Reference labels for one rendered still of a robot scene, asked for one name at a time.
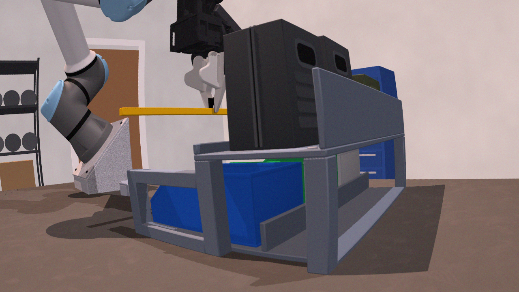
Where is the yellow bar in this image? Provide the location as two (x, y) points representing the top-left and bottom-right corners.
(119, 107), (227, 116)

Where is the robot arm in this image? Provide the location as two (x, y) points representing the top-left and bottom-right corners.
(41, 0), (152, 164)

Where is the grey metal shelf rack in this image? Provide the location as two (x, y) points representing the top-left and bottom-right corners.
(119, 67), (406, 275)

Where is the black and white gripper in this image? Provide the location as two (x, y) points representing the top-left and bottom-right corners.
(170, 0), (231, 112)

